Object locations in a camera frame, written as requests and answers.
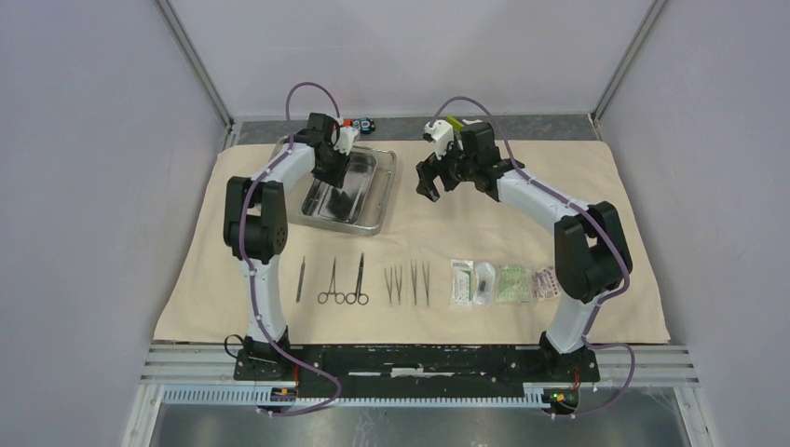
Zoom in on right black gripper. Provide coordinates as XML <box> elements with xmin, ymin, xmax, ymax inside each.
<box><xmin>416</xmin><ymin>134</ymin><xmax>477</xmax><ymax>202</ymax></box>

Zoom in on green white brush tool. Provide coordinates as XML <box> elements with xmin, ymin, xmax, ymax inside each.
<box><xmin>446</xmin><ymin>115</ymin><xmax>482</xmax><ymax>132</ymax></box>

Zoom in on stainless steel tray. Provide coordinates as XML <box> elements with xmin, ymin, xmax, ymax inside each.
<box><xmin>301</xmin><ymin>151</ymin><xmax>377</xmax><ymax>224</ymax></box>

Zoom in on wire mesh steel basket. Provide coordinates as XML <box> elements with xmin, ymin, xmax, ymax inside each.
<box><xmin>285</xmin><ymin>145</ymin><xmax>397</xmax><ymax>237</ymax></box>

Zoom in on long steel tweezers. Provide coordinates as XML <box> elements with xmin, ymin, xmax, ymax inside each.
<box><xmin>410</xmin><ymin>260</ymin><xmax>430</xmax><ymax>307</ymax></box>

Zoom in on clear plastic bag item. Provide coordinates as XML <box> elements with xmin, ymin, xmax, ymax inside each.
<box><xmin>473</xmin><ymin>262</ymin><xmax>497</xmax><ymax>306</ymax></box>

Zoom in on beige cloth wrap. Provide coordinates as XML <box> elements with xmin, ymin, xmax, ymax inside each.
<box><xmin>154</xmin><ymin>141</ymin><xmax>670</xmax><ymax>344</ymax></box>

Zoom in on white pouch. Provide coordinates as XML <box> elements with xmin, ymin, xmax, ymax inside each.
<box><xmin>450</xmin><ymin>259</ymin><xmax>474</xmax><ymax>308</ymax></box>

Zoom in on steel surgical forceps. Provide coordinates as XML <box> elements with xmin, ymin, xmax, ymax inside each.
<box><xmin>384</xmin><ymin>265</ymin><xmax>403</xmax><ymax>305</ymax></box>

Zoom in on green printed gauze packet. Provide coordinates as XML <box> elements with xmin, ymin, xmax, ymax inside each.
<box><xmin>496</xmin><ymin>264</ymin><xmax>534</xmax><ymax>304</ymax></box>

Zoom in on steel scalpel handle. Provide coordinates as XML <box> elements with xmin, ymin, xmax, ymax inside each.
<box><xmin>295</xmin><ymin>255</ymin><xmax>306</xmax><ymax>304</ymax></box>

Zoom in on steel surgical scissors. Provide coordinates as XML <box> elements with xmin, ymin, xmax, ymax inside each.
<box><xmin>344</xmin><ymin>253</ymin><xmax>370</xmax><ymax>305</ymax></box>

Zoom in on dark packet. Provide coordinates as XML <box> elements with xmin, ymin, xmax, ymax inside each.
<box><xmin>532</xmin><ymin>266</ymin><xmax>562</xmax><ymax>303</ymax></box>

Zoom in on steel hemostat clamp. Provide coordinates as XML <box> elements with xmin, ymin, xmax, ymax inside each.
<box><xmin>317</xmin><ymin>258</ymin><xmax>346</xmax><ymax>305</ymax></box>

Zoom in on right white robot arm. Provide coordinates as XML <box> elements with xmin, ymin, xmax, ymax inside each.
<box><xmin>415</xmin><ymin>119</ymin><xmax>633</xmax><ymax>380</ymax></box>

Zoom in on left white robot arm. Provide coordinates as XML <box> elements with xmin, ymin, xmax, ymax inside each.
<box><xmin>223</xmin><ymin>113</ymin><xmax>359</xmax><ymax>380</ymax></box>

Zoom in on small black blue toy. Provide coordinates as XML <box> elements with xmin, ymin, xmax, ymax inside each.
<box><xmin>351</xmin><ymin>117</ymin><xmax>376</xmax><ymax>134</ymax></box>

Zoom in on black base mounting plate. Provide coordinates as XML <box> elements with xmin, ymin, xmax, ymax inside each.
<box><xmin>234</xmin><ymin>344</ymin><xmax>601</xmax><ymax>399</ymax></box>

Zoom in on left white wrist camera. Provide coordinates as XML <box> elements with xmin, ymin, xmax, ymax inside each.
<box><xmin>334</xmin><ymin>126</ymin><xmax>361</xmax><ymax>156</ymax></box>

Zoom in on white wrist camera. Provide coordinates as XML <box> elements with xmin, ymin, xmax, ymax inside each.
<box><xmin>334</xmin><ymin>126</ymin><xmax>361</xmax><ymax>156</ymax></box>
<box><xmin>422</xmin><ymin>119</ymin><xmax>455</xmax><ymax>159</ymax></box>

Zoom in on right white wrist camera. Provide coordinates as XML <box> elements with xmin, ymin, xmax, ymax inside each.
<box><xmin>422</xmin><ymin>119</ymin><xmax>455</xmax><ymax>159</ymax></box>

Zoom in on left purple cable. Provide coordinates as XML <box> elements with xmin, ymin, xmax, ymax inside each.
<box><xmin>237</xmin><ymin>81</ymin><xmax>344</xmax><ymax>418</ymax></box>

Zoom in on purple cable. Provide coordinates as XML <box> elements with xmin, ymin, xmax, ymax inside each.
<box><xmin>429</xmin><ymin>96</ymin><xmax>637</xmax><ymax>421</ymax></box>
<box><xmin>237</xmin><ymin>81</ymin><xmax>344</xmax><ymax>418</ymax></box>

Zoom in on left aluminium corner post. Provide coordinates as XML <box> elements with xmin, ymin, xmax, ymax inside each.
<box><xmin>153</xmin><ymin>0</ymin><xmax>234</xmax><ymax>130</ymax></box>

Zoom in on aluminium corner post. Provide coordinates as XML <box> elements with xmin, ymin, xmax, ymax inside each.
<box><xmin>153</xmin><ymin>0</ymin><xmax>234</xmax><ymax>130</ymax></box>
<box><xmin>590</xmin><ymin>0</ymin><xmax>669</xmax><ymax>129</ymax></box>

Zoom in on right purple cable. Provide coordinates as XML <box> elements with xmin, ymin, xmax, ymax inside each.
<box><xmin>429</xmin><ymin>96</ymin><xmax>637</xmax><ymax>421</ymax></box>

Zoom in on right aluminium corner post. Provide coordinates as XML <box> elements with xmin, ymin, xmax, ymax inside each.
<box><xmin>590</xmin><ymin>0</ymin><xmax>669</xmax><ymax>129</ymax></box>

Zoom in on white slotted cable duct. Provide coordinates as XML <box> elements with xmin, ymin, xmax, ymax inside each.
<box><xmin>161</xmin><ymin>385</ymin><xmax>572</xmax><ymax>410</ymax></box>

